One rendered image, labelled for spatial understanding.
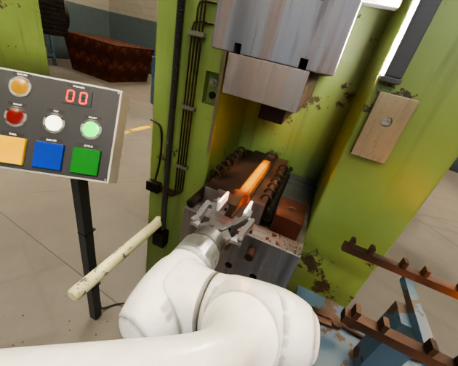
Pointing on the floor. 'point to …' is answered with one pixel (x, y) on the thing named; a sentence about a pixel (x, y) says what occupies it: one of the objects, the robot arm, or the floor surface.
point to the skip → (108, 57)
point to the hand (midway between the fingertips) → (235, 204)
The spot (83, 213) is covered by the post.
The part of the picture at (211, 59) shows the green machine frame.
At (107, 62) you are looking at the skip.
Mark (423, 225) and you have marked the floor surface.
